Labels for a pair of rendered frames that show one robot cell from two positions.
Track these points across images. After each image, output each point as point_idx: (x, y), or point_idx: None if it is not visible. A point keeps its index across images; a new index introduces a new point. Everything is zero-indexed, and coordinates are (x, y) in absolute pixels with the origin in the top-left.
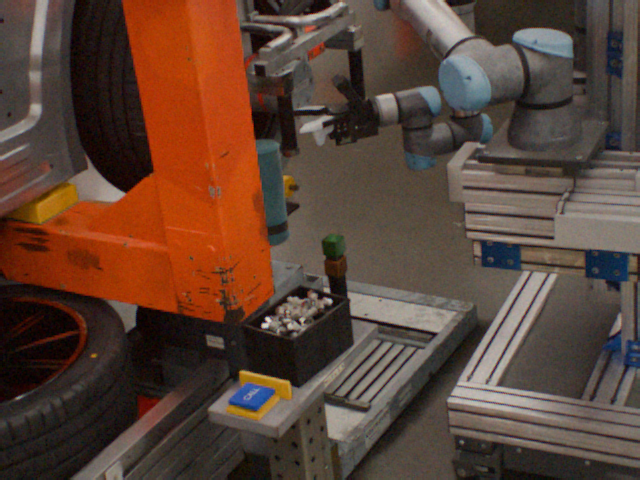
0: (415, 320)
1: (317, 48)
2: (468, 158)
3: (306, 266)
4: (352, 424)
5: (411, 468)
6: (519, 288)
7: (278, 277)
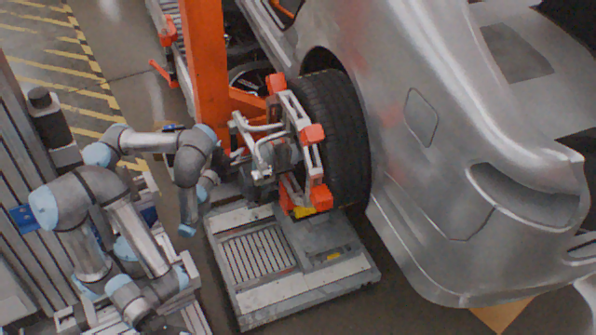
0: (253, 294)
1: (313, 203)
2: (145, 180)
3: (371, 316)
4: (211, 226)
5: (186, 240)
6: (195, 304)
7: (304, 238)
